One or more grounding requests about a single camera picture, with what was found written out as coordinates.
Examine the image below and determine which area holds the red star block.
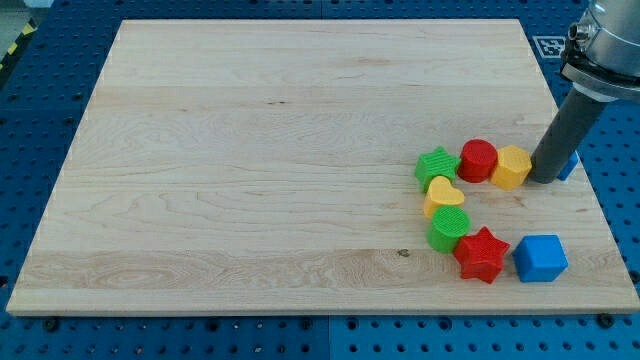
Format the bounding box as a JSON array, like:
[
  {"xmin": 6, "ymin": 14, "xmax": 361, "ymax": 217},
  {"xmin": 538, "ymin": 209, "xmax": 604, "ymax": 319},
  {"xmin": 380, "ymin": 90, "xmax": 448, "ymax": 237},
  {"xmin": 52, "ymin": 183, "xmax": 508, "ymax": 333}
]
[{"xmin": 453, "ymin": 226, "xmax": 510, "ymax": 284}]

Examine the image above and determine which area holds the yellow heart block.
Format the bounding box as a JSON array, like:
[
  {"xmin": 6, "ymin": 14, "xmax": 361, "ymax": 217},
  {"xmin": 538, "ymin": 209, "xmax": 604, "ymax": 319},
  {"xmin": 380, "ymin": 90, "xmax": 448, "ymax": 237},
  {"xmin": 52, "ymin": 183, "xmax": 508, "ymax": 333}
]
[{"xmin": 423, "ymin": 176, "xmax": 465, "ymax": 219}]

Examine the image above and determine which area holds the blue triangle block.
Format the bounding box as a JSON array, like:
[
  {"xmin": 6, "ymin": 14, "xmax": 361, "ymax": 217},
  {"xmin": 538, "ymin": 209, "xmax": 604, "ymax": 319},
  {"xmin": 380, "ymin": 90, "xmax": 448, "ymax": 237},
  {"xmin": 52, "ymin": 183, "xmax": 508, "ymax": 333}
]
[{"xmin": 556, "ymin": 151, "xmax": 580, "ymax": 181}]

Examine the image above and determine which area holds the green cylinder block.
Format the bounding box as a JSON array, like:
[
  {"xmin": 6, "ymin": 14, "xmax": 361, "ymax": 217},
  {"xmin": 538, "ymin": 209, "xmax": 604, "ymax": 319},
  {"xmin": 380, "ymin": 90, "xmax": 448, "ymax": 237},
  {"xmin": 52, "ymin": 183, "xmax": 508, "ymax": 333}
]
[{"xmin": 426, "ymin": 206, "xmax": 471, "ymax": 253}]

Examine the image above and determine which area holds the yellow hexagon block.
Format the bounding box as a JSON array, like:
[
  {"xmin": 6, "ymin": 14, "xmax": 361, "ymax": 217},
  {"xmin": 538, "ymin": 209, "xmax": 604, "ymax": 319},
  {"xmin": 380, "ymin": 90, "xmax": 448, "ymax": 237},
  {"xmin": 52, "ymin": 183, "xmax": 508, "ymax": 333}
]
[{"xmin": 490, "ymin": 145, "xmax": 532, "ymax": 191}]

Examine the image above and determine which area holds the wooden board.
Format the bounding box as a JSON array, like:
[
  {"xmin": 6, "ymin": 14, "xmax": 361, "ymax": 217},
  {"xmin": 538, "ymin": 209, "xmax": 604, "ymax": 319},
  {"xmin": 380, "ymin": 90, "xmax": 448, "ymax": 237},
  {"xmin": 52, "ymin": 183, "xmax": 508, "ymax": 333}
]
[{"xmin": 7, "ymin": 19, "xmax": 639, "ymax": 317}]

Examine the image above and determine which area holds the blue cube block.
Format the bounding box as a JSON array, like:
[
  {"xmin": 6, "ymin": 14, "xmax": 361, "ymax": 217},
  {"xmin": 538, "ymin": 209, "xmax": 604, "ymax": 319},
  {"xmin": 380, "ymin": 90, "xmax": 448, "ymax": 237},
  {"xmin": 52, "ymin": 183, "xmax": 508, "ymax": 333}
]
[{"xmin": 512, "ymin": 234, "xmax": 569, "ymax": 283}]

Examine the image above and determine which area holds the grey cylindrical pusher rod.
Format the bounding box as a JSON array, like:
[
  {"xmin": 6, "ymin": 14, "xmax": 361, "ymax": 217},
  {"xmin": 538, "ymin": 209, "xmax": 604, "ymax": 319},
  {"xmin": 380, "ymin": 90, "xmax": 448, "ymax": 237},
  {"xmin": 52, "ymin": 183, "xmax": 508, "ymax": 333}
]
[{"xmin": 529, "ymin": 88, "xmax": 607, "ymax": 184}]

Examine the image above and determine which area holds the white fiducial marker tag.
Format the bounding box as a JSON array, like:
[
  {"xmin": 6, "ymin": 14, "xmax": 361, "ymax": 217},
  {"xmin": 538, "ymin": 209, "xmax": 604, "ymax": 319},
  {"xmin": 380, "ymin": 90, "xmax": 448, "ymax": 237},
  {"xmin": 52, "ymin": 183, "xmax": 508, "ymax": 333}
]
[{"xmin": 532, "ymin": 35, "xmax": 565, "ymax": 59}]

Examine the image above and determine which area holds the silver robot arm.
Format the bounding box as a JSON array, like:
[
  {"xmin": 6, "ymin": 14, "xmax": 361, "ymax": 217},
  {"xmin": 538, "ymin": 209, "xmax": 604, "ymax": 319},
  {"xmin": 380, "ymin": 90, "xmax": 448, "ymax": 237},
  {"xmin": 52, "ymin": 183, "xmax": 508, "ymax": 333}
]
[{"xmin": 529, "ymin": 0, "xmax": 639, "ymax": 184}]

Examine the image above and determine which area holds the red cylinder block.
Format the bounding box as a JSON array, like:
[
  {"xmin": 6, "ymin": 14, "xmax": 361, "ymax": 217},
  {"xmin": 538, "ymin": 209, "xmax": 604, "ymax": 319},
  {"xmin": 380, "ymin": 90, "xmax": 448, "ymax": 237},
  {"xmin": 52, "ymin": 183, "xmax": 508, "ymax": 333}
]
[{"xmin": 457, "ymin": 139, "xmax": 498, "ymax": 183}]

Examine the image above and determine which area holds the green star block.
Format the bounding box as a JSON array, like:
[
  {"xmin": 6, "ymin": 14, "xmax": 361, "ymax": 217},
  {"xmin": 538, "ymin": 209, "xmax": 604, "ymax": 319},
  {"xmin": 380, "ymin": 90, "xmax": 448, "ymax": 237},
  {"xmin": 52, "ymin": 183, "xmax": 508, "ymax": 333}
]
[{"xmin": 414, "ymin": 146, "xmax": 461, "ymax": 193}]

